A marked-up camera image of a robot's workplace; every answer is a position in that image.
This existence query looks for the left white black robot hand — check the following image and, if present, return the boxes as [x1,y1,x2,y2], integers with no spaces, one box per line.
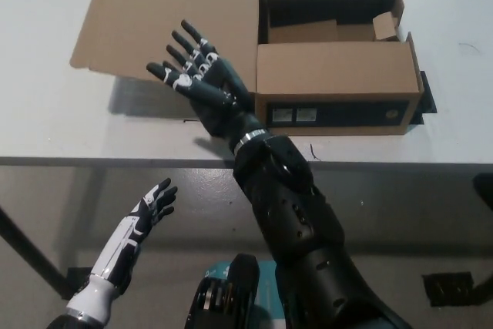
[89,177,179,290]

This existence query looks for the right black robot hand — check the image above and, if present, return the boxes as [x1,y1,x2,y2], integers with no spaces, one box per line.
[146,18,267,150]

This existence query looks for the brown cardboard storage box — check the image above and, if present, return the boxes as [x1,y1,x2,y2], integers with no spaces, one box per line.
[69,0,425,137]

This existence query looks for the small cardboard inner box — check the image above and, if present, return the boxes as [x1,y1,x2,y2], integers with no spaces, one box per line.
[371,12,401,42]

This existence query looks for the black metal table leg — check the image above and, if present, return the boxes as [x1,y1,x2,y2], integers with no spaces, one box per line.
[0,204,70,300]

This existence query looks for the black floor tape marker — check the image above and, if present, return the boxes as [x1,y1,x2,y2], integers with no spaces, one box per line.
[421,271,475,307]

